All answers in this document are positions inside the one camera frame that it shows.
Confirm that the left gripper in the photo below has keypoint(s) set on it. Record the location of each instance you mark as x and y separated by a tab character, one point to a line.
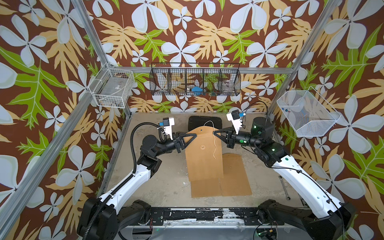
176	143

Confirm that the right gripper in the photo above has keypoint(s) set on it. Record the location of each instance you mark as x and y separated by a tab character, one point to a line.
228	140

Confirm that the brown file bag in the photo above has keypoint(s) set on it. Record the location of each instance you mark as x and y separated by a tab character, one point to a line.
204	155
235	181
206	188

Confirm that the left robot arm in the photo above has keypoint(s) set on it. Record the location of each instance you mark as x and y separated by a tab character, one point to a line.
105	217

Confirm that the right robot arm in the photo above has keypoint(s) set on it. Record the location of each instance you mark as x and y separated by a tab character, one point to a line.
326	217

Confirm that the black tool case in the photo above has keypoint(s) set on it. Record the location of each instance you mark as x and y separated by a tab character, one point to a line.
199	121

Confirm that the blue item in basket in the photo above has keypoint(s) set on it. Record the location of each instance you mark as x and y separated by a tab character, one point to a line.
197	91

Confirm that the silver wrench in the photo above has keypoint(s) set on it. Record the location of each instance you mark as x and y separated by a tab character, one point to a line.
284	188

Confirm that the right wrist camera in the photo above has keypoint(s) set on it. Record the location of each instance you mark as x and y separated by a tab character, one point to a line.
235	117

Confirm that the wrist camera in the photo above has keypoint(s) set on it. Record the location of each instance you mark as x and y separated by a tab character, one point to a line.
166	126
235	117

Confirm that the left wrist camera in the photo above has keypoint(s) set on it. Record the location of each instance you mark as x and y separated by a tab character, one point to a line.
166	126

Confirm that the black wire basket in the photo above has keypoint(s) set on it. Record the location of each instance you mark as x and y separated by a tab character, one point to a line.
217	79

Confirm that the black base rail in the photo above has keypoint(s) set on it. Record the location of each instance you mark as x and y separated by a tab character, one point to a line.
160	216

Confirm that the white wire basket right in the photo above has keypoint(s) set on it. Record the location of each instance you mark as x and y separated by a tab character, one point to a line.
308	112

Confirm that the white wire basket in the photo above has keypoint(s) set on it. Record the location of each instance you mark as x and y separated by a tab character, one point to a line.
308	112
111	87

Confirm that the white wire basket left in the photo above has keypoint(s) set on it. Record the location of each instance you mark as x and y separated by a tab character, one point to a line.
111	87

